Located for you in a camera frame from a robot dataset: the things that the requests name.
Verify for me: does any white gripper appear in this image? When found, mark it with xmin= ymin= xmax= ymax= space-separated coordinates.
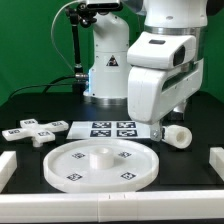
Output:
xmin=127 ymin=60 xmax=204 ymax=142

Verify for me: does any white round table top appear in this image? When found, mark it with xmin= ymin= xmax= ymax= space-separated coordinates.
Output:
xmin=43 ymin=139 xmax=159 ymax=193

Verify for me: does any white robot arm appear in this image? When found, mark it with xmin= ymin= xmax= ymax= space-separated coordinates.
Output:
xmin=84 ymin=0 xmax=208 ymax=148

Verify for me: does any white right fence block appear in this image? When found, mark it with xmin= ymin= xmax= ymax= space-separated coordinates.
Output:
xmin=209 ymin=147 xmax=224 ymax=181

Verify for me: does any white fence block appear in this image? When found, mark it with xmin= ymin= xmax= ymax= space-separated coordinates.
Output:
xmin=0 ymin=151 xmax=17 ymax=193
xmin=209 ymin=147 xmax=224 ymax=181

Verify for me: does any white marker sheet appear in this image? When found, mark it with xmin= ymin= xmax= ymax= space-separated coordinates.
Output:
xmin=67 ymin=121 xmax=150 ymax=140

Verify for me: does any white front fence bar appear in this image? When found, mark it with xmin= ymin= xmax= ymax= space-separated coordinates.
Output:
xmin=0 ymin=190 xmax=224 ymax=223

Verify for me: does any white cross-shaped table base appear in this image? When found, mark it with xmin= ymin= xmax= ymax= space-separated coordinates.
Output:
xmin=2 ymin=119 xmax=69 ymax=147

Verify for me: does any white left fence block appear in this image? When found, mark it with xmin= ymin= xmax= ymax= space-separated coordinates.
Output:
xmin=0 ymin=151 xmax=17 ymax=193

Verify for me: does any grey curved cable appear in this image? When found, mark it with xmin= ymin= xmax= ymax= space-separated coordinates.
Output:
xmin=50 ymin=0 xmax=81 ymax=75

